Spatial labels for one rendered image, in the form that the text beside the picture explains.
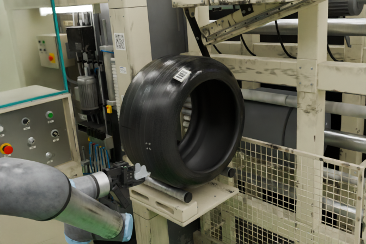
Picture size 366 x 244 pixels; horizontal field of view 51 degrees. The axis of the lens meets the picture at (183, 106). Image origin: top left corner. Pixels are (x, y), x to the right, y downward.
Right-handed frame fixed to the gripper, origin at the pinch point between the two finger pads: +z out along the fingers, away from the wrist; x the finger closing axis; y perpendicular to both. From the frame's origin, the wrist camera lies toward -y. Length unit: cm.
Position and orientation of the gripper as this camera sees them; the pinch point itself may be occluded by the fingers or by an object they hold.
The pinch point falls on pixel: (147, 175)
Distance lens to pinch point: 155.3
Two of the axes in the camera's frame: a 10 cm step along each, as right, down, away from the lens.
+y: 0.2, -9.8, -1.9
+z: 7.2, -1.2, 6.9
